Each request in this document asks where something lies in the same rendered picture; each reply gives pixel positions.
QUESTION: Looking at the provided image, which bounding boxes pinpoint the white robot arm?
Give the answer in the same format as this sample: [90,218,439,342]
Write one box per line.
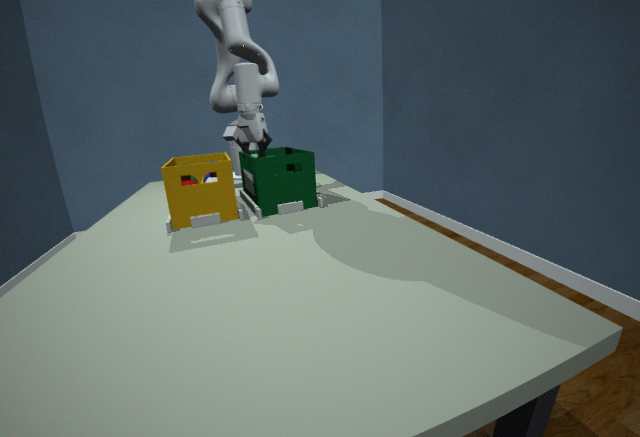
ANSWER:
[194,0,279,180]

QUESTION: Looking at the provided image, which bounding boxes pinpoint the green divided crate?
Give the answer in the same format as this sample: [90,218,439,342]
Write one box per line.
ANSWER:
[239,147,317,217]

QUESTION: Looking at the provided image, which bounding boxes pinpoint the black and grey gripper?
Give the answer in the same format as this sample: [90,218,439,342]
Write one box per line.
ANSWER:
[235,112,272,157]

